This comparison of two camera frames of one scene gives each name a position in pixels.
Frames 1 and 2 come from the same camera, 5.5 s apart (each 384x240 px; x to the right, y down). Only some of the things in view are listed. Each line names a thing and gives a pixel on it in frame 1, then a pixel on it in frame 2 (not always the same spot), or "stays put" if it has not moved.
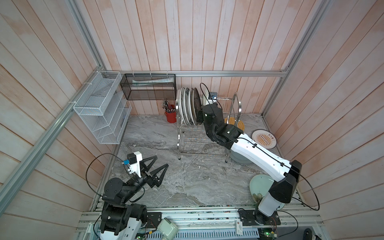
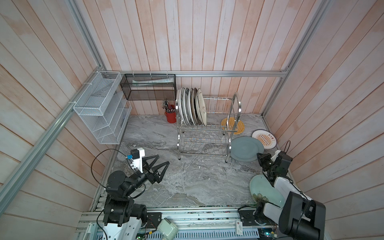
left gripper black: [154, 180] stays put
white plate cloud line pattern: [182, 103] stays put
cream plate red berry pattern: [205, 101] → [200, 107]
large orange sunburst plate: [192, 105] stays put
